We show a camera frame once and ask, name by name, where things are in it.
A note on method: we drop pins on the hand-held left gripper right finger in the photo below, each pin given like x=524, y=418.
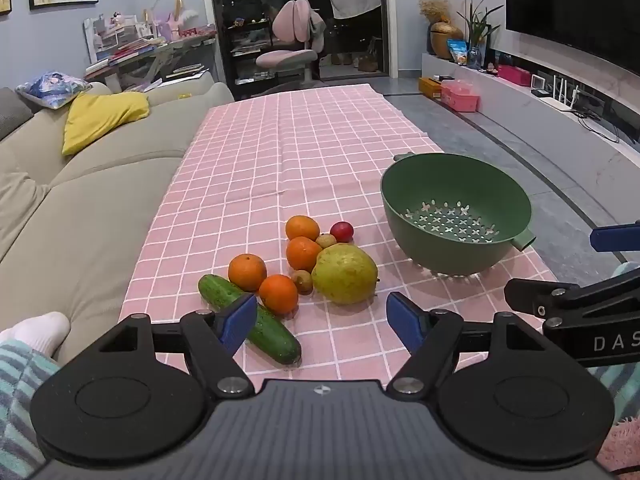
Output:
x=404, y=321

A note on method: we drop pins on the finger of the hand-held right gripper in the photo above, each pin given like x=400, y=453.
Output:
x=545, y=294
x=615, y=238

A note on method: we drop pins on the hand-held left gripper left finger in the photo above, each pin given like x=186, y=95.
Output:
x=239, y=321

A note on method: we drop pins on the green cucumber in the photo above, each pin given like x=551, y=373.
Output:
x=280, y=341

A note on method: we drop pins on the orange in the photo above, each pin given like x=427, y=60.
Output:
x=278, y=294
x=303, y=254
x=247, y=271
x=302, y=227

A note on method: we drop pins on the large yellow-green pear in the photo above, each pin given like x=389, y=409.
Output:
x=345, y=272

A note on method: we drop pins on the green colander bowl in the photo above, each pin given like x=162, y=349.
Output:
x=450, y=252

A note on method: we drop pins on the brown kiwi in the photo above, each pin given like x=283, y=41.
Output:
x=303, y=281
x=327, y=240

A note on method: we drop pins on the pink fluffy cloth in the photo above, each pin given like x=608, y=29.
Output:
x=620, y=447

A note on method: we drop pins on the small red plum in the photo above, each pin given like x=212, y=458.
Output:
x=342, y=231

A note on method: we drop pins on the grey low cabinet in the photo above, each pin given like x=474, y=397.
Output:
x=575, y=135

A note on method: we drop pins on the white router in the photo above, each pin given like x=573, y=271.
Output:
x=562, y=97

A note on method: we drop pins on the pink checked tablecloth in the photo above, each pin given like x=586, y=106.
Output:
x=280, y=160

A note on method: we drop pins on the beige sofa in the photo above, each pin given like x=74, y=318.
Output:
x=90, y=210

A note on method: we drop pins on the magenta box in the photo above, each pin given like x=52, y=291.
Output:
x=514, y=75

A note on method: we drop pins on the person's white sock foot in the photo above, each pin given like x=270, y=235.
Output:
x=35, y=331

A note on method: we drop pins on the pink storage box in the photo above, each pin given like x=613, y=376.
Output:
x=460, y=96

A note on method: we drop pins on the orange box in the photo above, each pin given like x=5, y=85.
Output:
x=430, y=88

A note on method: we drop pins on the black television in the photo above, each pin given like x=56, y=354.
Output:
x=575, y=5

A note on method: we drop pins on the person's striped teal pants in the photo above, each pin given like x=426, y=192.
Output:
x=15, y=410

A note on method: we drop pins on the blue snack bag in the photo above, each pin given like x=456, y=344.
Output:
x=457, y=52

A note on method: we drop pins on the yellow pillow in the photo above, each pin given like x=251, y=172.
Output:
x=102, y=117

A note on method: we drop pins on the green potted plant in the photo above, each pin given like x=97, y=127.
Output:
x=477, y=30

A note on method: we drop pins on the brown gourd basket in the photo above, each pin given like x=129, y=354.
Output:
x=446, y=39

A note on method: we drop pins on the black shelf rack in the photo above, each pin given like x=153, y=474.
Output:
x=250, y=50

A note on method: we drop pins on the cluttered white desk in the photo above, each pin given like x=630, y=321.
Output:
x=145, y=47

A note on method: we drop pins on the pink desk chair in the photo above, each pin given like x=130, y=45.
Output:
x=290, y=35

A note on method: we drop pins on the dried flower bunch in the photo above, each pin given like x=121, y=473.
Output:
x=434, y=10

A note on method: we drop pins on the blue printed pillow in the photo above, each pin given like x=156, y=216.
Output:
x=52, y=89

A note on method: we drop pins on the grey cushion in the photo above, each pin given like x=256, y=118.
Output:
x=12, y=112

